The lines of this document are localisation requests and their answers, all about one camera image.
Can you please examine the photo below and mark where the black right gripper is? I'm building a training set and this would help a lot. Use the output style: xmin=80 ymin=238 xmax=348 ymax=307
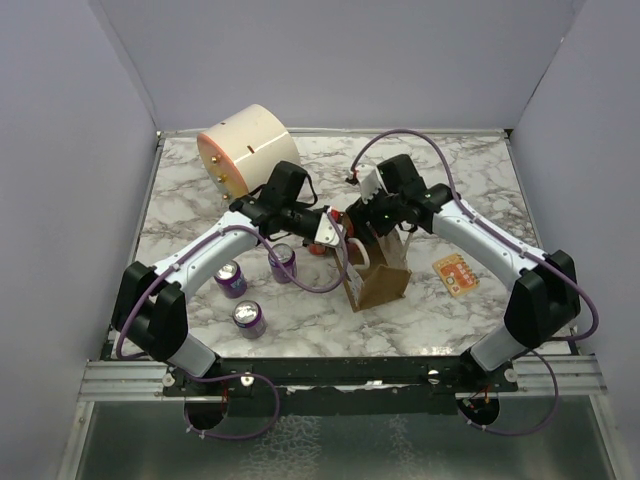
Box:
xmin=346 ymin=181 xmax=404 ymax=246

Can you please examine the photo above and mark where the red cola can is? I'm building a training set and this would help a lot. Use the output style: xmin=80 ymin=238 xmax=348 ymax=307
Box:
xmin=307 ymin=244 xmax=327 ymax=256

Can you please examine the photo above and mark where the purple fanta can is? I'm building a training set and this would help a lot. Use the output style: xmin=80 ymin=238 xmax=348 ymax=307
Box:
xmin=213 ymin=260 xmax=248 ymax=299
xmin=268 ymin=243 xmax=297 ymax=284
xmin=232 ymin=300 xmax=266 ymax=339

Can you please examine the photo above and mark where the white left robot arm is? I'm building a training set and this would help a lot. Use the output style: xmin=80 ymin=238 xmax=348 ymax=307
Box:
xmin=111 ymin=161 xmax=321 ymax=395

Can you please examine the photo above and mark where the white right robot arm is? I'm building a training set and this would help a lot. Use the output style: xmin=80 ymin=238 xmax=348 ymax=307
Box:
xmin=347 ymin=154 xmax=581 ymax=391

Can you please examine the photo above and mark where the orange snack packet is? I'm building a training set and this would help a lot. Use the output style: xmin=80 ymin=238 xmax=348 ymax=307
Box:
xmin=432 ymin=253 xmax=479 ymax=297

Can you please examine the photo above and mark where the cream cylindrical drum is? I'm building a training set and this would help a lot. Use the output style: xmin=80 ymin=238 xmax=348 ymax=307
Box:
xmin=197 ymin=104 xmax=300 ymax=200

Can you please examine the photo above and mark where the purple fanta can front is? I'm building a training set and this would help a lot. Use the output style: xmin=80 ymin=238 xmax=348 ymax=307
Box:
xmin=232 ymin=300 xmax=266 ymax=339

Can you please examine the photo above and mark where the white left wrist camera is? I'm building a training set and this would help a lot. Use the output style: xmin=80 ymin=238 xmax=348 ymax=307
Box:
xmin=313 ymin=208 xmax=343 ymax=248

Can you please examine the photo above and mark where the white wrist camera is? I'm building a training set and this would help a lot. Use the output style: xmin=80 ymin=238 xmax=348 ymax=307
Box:
xmin=313 ymin=208 xmax=343 ymax=248
xmin=354 ymin=164 xmax=385 ymax=204

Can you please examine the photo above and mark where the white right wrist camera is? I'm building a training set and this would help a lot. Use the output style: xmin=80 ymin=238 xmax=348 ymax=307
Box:
xmin=354 ymin=164 xmax=385 ymax=204

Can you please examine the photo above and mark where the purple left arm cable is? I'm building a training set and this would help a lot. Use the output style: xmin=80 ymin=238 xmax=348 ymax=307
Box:
xmin=115 ymin=206 xmax=347 ymax=361

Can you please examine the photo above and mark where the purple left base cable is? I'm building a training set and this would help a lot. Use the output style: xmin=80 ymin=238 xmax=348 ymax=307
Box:
xmin=183 ymin=372 xmax=281 ymax=442

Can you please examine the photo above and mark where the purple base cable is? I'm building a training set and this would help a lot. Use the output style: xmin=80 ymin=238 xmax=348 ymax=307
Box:
xmin=464 ymin=348 xmax=560 ymax=436
xmin=183 ymin=372 xmax=281 ymax=442

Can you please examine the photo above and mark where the black base frame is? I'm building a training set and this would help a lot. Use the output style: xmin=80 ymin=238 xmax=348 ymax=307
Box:
xmin=163 ymin=356 xmax=518 ymax=417

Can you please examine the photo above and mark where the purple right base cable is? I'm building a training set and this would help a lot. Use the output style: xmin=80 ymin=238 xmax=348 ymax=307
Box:
xmin=464 ymin=348 xmax=560 ymax=436

